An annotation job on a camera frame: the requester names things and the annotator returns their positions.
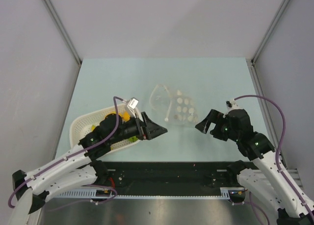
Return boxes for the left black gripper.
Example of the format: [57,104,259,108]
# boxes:
[108,112,167,144]

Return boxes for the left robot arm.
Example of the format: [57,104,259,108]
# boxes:
[8,112,168,225]

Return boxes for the white slotted cable duct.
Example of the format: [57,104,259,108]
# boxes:
[56,187,246,201]

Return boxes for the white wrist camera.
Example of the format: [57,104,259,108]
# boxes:
[226,99,240,111]
[125,97,142,120]

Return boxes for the yellow fake bell pepper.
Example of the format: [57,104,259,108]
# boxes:
[104,112,131,123]

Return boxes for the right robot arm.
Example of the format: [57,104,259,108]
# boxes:
[195,109,314,225]

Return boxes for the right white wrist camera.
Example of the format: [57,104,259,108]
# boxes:
[226,99,240,111]

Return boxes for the right aluminium frame post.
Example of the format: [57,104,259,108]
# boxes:
[250,0,298,63]

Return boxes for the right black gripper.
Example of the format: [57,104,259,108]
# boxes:
[195,109,240,142]

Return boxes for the green fake lime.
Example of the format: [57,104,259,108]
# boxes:
[128,136,138,142]

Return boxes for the aluminium frame post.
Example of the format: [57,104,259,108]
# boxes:
[250,0,298,63]
[35,0,82,65]

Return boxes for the left aluminium frame post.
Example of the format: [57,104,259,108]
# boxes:
[35,0,82,65]

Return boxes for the clear zip top bag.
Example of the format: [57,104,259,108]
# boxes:
[149,84,199,126]

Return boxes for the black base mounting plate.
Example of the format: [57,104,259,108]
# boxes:
[95,161,257,190]

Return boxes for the white perforated plastic basket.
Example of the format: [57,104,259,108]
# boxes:
[69,104,142,154]

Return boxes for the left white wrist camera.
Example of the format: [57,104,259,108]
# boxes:
[125,97,142,120]

